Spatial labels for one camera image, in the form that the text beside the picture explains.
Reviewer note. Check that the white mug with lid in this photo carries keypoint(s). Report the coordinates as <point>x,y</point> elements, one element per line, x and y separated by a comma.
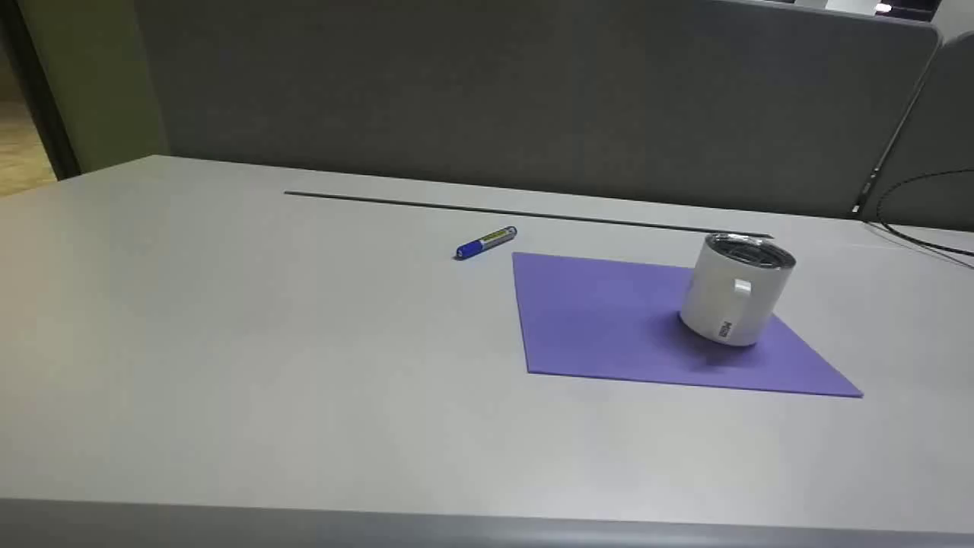
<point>736,287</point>

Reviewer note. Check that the blue marker pen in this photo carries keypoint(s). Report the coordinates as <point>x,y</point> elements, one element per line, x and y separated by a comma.
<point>482,245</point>

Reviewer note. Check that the purple mat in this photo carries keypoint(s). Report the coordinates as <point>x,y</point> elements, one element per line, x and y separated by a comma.
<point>619,322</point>

